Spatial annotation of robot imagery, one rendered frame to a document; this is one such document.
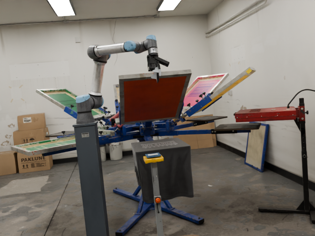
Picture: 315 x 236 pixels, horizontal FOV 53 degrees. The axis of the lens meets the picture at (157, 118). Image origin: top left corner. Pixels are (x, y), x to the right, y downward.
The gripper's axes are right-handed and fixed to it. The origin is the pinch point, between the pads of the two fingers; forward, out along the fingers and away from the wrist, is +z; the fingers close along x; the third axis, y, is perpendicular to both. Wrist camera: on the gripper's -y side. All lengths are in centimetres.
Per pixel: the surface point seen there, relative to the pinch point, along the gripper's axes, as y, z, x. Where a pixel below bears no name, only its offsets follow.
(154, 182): 13, 73, -5
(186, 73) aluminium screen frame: -24.6, -8.5, -14.2
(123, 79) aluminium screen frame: 25.3, -8.1, -15.0
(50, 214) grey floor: 123, 94, -203
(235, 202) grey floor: -97, 108, -155
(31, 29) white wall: 182, -273, -414
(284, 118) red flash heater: -126, 29, -60
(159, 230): 13, 107, -16
